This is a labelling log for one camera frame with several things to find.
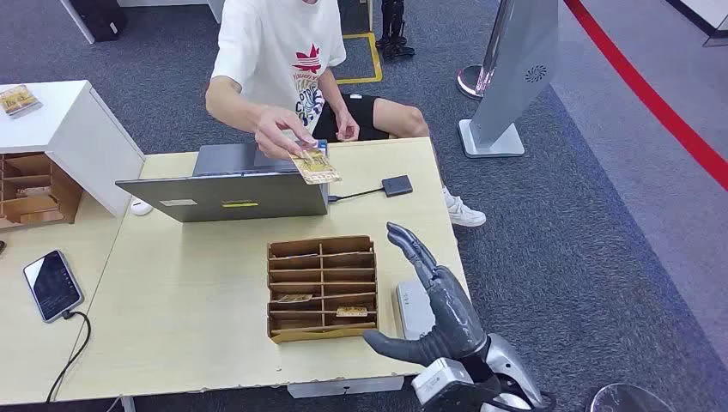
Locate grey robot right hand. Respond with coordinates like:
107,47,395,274
362,221,490,368

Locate person's left hand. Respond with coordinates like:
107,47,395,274
335,111,361,143

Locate person's right hand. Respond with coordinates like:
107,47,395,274
254,106,319,161

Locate gold hotel ID card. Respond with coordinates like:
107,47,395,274
288,148,343,186

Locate wooden card organiser tray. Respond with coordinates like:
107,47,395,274
266,235,379,345

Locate pale grey card reader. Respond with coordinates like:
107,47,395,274
395,279,436,341

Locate person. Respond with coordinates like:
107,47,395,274
204,0,488,228

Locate person's white shoe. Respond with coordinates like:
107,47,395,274
443,186,488,228

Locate small black USB box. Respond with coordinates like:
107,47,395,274
380,174,415,198

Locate grey laptop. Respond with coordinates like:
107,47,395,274
114,139,331,224

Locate black robot legs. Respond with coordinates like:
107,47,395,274
375,0,416,62

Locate grey kiosk stand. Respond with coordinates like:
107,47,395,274
458,0,561,159

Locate round chrome base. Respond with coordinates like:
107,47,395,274
589,383,675,412

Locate white cabinet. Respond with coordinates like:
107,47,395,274
0,80,146,220

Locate black box on floor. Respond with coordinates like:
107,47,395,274
69,0,129,44

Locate white furniture leg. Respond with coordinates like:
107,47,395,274
59,0,97,45

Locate wooden compartment box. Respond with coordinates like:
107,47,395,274
0,152,84,230

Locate wrapped pack of cards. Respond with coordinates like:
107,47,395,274
0,84,44,118

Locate black smartphone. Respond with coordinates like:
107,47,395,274
22,250,85,324

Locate white raised platform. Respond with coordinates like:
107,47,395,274
665,0,728,48

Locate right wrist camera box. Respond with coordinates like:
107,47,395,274
411,358,480,412

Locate black USB box cable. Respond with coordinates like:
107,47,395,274
328,187,385,204

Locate white bracket under desk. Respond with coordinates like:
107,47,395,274
287,375,405,400

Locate chrome stanchion post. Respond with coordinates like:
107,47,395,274
456,0,516,102

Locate black phone charging cable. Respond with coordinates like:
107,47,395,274
45,310,93,405

